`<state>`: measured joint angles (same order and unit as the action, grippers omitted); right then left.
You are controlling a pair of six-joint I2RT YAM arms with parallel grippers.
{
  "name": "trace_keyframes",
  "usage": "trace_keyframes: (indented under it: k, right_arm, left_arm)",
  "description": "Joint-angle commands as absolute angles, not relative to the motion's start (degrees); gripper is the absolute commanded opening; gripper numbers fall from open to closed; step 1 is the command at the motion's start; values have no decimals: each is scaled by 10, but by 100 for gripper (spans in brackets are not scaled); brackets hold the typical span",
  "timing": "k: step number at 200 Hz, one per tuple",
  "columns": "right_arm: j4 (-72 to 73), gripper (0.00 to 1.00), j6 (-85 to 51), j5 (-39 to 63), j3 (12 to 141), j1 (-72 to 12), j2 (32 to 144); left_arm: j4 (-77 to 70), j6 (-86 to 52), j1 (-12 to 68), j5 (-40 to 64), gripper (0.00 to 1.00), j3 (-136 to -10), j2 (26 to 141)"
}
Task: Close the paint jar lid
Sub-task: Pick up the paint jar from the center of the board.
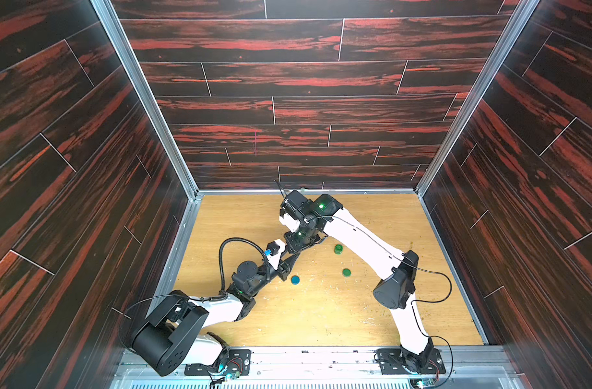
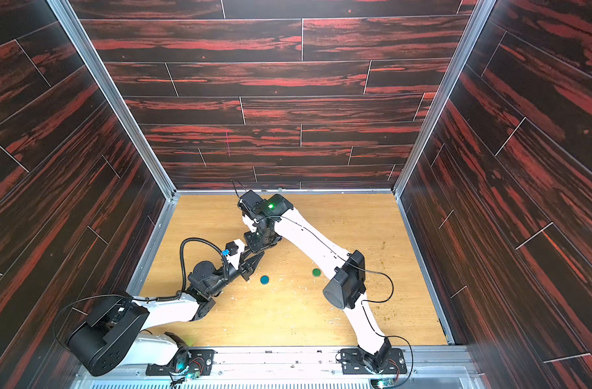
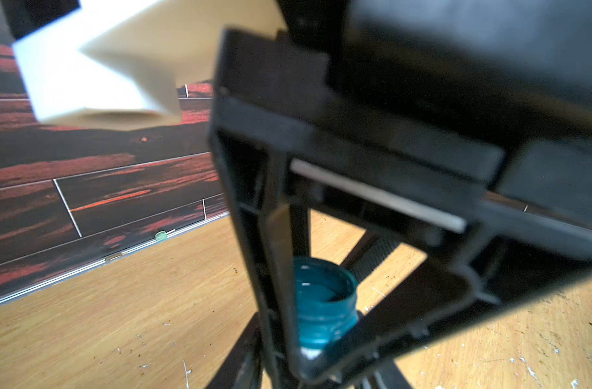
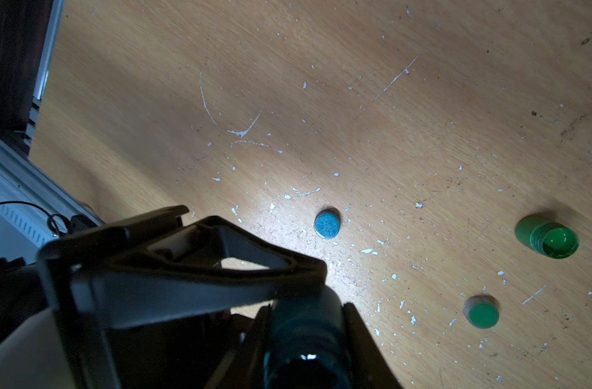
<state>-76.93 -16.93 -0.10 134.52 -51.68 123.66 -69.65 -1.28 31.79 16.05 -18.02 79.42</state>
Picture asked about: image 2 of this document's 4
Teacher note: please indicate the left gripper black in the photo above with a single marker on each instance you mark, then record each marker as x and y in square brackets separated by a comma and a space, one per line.
[247, 270]

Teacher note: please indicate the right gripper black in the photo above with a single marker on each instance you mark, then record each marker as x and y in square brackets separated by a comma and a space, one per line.
[256, 241]

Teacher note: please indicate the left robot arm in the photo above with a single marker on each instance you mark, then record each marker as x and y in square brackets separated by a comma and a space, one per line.
[115, 333]

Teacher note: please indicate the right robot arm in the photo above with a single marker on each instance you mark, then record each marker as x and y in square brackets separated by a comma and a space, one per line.
[346, 272]

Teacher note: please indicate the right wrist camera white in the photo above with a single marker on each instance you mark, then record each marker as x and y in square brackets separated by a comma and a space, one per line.
[247, 204]

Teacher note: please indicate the front aluminium rail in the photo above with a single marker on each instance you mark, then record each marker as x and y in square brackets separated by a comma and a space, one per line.
[305, 367]

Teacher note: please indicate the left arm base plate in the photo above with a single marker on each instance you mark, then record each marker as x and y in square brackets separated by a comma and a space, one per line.
[191, 363]

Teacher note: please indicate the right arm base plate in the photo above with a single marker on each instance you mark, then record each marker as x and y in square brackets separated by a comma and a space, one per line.
[356, 361]

